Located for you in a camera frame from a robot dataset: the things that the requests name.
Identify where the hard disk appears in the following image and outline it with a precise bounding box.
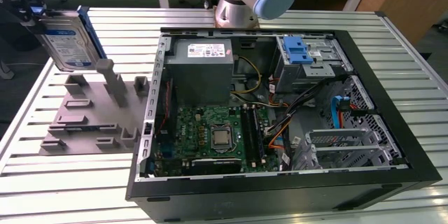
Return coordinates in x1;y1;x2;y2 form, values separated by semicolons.
29;5;108;72

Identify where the metal disk bay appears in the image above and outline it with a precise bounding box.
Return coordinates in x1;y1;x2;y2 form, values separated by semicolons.
302;128;401;171

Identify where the grey parts rack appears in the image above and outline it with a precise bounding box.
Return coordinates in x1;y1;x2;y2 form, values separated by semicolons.
37;60;150;156

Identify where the grey power supply unit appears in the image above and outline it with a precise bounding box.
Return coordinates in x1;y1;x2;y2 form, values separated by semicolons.
164;38;234;106

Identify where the green motherboard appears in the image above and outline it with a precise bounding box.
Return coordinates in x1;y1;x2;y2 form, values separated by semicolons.
153;104;281;176

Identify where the CPU socket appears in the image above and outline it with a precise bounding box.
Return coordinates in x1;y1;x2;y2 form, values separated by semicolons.
208;123;236;154

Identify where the silver CPU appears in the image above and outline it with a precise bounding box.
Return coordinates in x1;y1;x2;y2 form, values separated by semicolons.
212;130;232;146

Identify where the blue drive latch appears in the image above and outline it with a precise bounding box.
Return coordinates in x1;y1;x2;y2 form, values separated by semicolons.
284;36;314;65

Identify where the metal optical drive cage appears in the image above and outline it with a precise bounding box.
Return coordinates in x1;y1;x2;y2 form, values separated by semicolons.
274;35;353;93

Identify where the black RAM slot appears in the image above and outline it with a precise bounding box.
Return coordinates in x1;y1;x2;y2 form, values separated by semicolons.
241;104;254;166

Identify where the black graphics card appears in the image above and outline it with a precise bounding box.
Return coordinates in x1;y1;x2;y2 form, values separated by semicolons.
181;157;242;175

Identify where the black open PC case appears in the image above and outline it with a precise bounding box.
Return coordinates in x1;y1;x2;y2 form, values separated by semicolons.
124;26;442;223

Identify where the red and black twisted wire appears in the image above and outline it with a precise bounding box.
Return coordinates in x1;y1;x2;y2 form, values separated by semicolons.
164;78;174;120

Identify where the yellow wire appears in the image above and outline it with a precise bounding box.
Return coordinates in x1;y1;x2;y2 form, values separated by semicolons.
230;55;262;95

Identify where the black wire bundle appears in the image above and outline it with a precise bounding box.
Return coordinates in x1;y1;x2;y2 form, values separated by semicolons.
270;81;337;135

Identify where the orange wire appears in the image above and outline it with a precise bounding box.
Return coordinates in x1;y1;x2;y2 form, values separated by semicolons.
268;119;292;149

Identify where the blue data wire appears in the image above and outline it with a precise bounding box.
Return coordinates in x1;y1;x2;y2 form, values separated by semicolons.
329;95;350;130

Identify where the power wire with black connector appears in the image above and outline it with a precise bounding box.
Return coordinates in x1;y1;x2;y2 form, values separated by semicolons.
344;104;374;117

